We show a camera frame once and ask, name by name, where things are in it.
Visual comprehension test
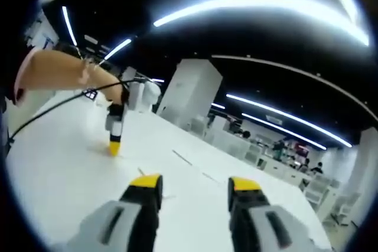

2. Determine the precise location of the white banner blue print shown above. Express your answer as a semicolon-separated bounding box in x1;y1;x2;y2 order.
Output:
25;17;60;53

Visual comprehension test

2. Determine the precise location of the black smartphone clock display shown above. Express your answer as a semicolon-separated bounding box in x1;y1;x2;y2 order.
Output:
83;88;98;101

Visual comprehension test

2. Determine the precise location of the white ceiling vent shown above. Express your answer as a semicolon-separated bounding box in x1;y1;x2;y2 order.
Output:
265;114;284;125

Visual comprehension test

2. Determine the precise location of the tall white pillar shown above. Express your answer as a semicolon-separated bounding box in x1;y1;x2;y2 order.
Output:
351;127;378;226

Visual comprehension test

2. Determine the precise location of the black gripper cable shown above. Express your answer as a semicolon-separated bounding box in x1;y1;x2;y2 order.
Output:
7;77;150;146

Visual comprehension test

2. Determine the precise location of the wide white pillar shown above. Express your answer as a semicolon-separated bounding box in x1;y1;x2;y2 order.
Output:
156;58;224;131

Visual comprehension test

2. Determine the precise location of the slim white pillar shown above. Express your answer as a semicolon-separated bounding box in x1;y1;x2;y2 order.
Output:
121;66;137;83

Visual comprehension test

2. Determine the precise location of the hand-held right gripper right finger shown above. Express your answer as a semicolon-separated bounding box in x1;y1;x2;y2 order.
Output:
227;176;314;252

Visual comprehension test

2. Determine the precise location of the straight ceiling light strip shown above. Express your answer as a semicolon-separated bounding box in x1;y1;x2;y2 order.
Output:
241;112;328;150
103;38;133;61
61;5;79;47
226;93;353;149

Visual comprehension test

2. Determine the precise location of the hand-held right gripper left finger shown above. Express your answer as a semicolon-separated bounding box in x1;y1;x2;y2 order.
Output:
66;172;164;252

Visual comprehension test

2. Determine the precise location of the red wall screen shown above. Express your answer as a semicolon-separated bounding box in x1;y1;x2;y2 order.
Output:
295;142;310;155

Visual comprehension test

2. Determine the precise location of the person's left hand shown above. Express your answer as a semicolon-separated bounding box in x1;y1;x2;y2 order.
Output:
102;78;131;110

